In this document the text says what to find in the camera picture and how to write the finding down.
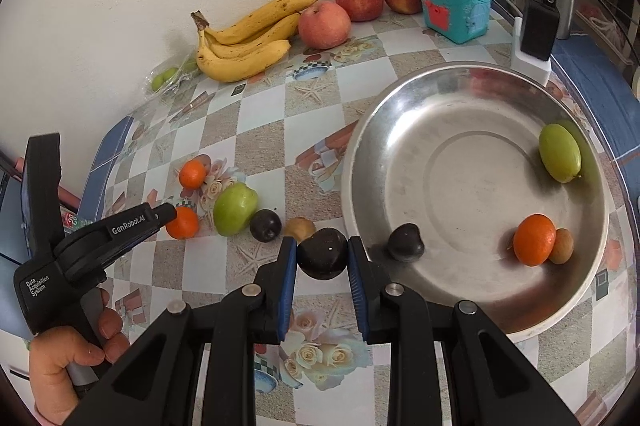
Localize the white power adapter base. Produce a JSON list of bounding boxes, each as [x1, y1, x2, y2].
[[510, 18, 552, 82]]

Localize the orange mandarin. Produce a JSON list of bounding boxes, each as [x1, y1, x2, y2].
[[165, 206, 200, 240], [512, 213, 557, 267], [178, 159, 207, 188]]

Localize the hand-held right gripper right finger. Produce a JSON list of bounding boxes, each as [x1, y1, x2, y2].
[[347, 236, 566, 426]]

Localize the teal house-shaped box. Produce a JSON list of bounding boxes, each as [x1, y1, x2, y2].
[[416, 0, 495, 44]]

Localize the green jujube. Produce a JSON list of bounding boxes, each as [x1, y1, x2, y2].
[[538, 122, 583, 183], [213, 184, 259, 237]]

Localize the small brown round fruit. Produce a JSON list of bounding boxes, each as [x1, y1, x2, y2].
[[283, 217, 316, 244], [547, 228, 573, 265]]

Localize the dark purple plum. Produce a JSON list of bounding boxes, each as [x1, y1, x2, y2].
[[296, 227, 349, 281], [249, 209, 282, 243], [386, 223, 426, 263]]

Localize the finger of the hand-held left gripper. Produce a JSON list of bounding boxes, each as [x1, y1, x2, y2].
[[52, 202, 177, 281], [20, 133, 66, 267]]

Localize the yellow banana bunch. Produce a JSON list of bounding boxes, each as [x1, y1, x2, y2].
[[190, 0, 321, 83]]

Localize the person's left hand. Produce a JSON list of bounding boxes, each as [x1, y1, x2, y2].
[[29, 288, 132, 424]]

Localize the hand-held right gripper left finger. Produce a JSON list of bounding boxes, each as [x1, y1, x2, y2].
[[75, 236, 299, 426]]

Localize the clear package of green fruit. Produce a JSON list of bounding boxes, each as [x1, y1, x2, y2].
[[148, 53, 201, 99]]

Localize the black charger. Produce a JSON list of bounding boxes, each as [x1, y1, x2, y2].
[[520, 0, 560, 62]]

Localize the round steel plate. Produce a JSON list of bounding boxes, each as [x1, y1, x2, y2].
[[340, 61, 626, 339]]

